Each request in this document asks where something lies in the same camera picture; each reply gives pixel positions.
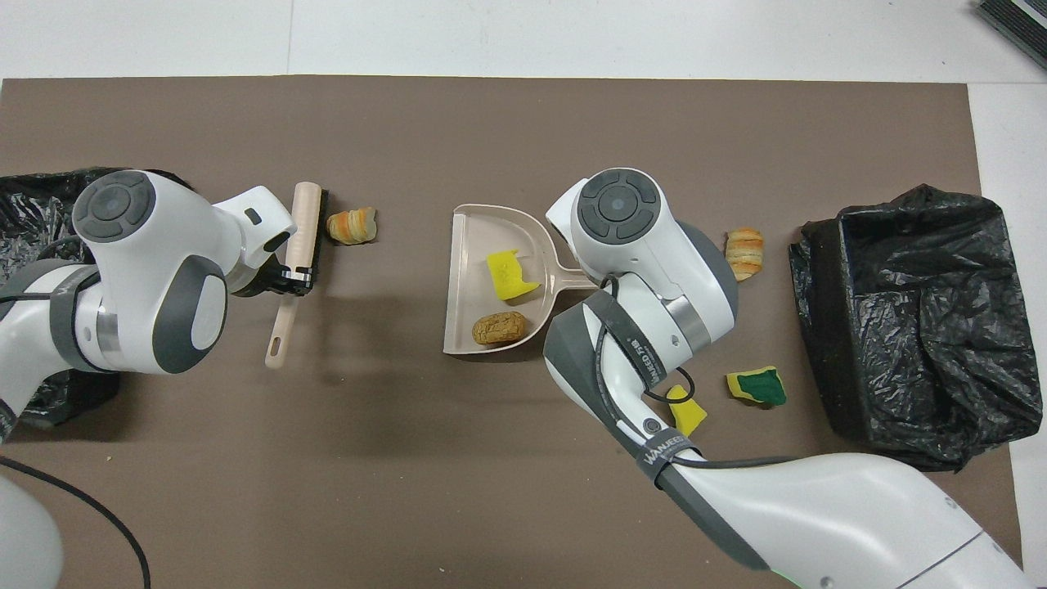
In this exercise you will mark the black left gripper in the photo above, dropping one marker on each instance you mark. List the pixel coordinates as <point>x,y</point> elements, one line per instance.
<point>266,282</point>

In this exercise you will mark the beige hand brush black bristles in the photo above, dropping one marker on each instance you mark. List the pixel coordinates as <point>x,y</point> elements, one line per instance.
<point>307,221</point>

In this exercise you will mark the striped croissant piece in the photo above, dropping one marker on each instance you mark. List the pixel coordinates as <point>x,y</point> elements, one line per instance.
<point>746,254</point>
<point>352,227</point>

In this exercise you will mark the beige plastic dustpan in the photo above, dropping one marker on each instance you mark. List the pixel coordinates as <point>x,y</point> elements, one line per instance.
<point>474,245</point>

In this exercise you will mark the brown bread roll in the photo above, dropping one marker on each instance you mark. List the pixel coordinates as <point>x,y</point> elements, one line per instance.
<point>499,328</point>

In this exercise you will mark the yellow sponge piece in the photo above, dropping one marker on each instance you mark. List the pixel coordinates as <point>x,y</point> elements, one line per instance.
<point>509,276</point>
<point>691,415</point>

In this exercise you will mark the green and yellow sponge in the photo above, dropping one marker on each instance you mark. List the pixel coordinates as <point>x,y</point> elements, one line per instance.
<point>757,385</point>

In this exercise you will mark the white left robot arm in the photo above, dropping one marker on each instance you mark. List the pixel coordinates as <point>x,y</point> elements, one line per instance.
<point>164,245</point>

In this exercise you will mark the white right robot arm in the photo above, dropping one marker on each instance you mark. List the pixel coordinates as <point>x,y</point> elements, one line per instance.
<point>646,245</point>

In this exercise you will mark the black trash bag bin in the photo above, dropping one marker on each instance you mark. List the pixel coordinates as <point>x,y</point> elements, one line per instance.
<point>33,221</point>
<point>900,327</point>

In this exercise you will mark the brown table mat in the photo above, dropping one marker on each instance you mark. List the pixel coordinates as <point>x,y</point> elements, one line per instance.
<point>409,131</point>

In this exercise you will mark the dark ribbed panel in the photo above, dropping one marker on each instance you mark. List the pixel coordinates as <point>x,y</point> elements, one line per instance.
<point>1018,18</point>

